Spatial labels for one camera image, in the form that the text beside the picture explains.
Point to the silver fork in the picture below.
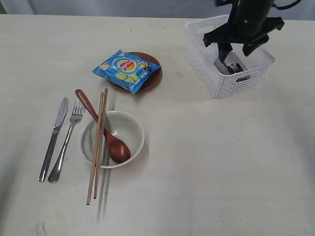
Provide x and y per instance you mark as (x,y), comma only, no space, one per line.
(76,116)

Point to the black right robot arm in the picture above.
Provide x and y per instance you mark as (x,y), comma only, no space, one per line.
(248,24)

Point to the white perforated plastic basket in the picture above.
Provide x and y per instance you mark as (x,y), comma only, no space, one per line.
(237,74)

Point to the silver table knife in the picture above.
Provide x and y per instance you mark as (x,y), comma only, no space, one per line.
(59,121)

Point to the brown wooden spoon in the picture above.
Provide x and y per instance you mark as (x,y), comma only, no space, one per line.
(117,149)

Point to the white ceramic bowl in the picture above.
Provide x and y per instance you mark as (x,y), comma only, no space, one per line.
(122,125)

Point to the white backdrop curtain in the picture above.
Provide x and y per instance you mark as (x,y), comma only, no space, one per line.
(117,8)

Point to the brown round plate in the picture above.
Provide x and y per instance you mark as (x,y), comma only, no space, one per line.
(152,81)

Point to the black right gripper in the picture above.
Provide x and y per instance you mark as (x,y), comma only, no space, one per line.
(248,21)

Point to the blue snack packet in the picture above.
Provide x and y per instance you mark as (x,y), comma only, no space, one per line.
(126,70)

